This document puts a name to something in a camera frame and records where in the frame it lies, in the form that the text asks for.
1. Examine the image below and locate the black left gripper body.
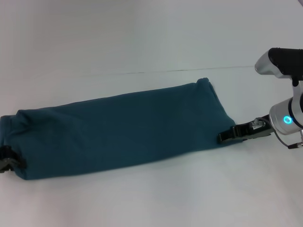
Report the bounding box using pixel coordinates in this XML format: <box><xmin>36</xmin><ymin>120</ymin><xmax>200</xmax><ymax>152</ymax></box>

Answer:
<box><xmin>0</xmin><ymin>146</ymin><xmax>21</xmax><ymax>173</ymax></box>

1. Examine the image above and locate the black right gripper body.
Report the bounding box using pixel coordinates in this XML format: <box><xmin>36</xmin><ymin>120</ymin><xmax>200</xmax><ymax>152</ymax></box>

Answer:
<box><xmin>233</xmin><ymin>114</ymin><xmax>275</xmax><ymax>142</ymax></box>

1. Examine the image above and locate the teal blue shirt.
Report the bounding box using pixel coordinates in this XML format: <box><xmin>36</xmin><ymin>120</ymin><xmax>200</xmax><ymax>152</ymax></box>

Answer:
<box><xmin>0</xmin><ymin>77</ymin><xmax>236</xmax><ymax>182</ymax></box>

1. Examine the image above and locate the right wrist connector cable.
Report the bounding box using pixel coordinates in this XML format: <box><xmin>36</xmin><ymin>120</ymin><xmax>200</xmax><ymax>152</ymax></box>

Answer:
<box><xmin>274</xmin><ymin>131</ymin><xmax>303</xmax><ymax>149</ymax></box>

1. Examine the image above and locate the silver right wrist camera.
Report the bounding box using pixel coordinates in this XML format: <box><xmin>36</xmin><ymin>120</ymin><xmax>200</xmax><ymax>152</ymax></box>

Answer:
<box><xmin>254</xmin><ymin>47</ymin><xmax>303</xmax><ymax>86</ymax></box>

